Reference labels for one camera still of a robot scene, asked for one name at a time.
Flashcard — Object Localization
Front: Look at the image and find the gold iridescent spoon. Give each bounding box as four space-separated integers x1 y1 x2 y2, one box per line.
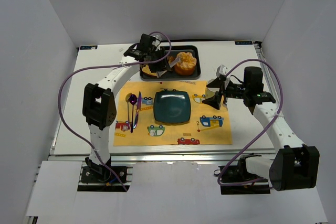
125 93 132 125

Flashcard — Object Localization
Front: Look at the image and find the iridescent purple knife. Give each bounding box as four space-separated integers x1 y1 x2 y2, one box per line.
133 92 142 129

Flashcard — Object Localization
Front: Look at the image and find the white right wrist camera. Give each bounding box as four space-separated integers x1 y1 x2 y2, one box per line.
216 65 228 77

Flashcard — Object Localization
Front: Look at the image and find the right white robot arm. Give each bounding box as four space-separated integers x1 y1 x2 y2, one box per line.
203 65 320 191

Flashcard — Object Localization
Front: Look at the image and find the purple cable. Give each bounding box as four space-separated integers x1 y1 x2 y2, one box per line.
217 58 284 188
57 31 172 191

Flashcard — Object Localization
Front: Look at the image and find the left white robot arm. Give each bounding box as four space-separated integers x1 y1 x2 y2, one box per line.
82 33 170 182

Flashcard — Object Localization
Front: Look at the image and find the purple iridescent spoon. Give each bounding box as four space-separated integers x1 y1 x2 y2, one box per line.
129 94 138 133

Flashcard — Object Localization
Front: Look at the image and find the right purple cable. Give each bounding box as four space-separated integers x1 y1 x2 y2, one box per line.
217 58 284 188

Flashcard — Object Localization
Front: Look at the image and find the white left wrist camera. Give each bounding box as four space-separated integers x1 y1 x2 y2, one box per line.
153 35 162 48

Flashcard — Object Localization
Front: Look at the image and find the dark brown pastry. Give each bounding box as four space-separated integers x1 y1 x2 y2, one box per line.
167 56 175 71

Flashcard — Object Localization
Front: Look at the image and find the teal square plate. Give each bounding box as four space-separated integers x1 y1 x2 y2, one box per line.
153 90 191 124

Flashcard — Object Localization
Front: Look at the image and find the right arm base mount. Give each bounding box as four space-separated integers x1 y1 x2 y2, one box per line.
220 153 271 195

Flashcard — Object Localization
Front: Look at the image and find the yellow vehicle print placemat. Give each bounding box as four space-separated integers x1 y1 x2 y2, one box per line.
113 81 233 146

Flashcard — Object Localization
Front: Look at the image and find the aluminium frame rail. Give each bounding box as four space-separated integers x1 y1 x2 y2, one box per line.
47 150 276 166

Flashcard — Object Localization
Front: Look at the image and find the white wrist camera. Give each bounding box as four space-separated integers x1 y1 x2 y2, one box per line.
153 35 162 48
216 65 228 77

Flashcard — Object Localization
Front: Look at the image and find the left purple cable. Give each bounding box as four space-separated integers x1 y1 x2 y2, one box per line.
57 31 172 191

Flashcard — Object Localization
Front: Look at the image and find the orange bundt cake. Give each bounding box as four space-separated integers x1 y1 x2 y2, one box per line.
174 52 197 76

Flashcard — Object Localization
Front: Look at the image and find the light green mug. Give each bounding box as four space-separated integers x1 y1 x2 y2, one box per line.
205 87 219 99

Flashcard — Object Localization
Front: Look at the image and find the bread slice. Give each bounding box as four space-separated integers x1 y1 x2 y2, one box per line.
141 65 157 78

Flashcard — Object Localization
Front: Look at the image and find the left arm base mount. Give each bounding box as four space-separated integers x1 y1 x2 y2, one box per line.
77 166 132 193

